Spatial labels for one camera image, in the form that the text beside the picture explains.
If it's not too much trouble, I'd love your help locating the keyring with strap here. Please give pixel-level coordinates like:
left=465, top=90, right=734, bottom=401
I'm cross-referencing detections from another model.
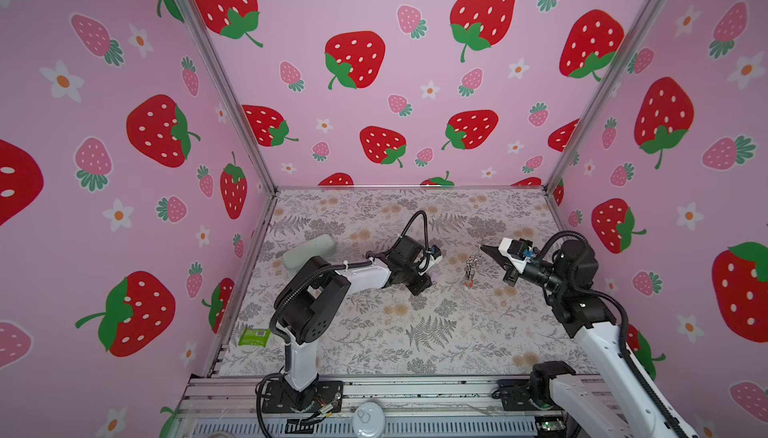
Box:
left=463, top=255, right=478, bottom=289

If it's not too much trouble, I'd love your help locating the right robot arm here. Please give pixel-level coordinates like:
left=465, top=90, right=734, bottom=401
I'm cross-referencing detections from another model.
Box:
left=481, top=231, right=696, bottom=437

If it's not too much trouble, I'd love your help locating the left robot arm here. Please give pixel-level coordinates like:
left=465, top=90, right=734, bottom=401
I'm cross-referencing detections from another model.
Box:
left=269, top=210, right=442, bottom=394

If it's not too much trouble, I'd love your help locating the grey-green oblong object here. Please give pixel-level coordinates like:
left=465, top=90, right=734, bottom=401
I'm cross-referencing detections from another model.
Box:
left=281, top=234, right=336, bottom=271

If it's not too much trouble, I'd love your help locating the white round knob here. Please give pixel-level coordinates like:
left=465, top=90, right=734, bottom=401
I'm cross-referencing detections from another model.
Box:
left=352, top=402, right=386, bottom=438

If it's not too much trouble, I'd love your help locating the aluminium front rail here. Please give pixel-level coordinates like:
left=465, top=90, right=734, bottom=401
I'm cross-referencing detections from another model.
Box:
left=177, top=374, right=619, bottom=418

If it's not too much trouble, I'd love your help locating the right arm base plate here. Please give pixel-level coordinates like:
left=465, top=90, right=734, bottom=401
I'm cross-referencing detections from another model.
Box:
left=491, top=379, right=562, bottom=412

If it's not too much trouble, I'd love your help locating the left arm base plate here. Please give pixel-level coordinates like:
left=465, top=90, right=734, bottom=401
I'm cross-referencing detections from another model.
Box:
left=259, top=379, right=344, bottom=414

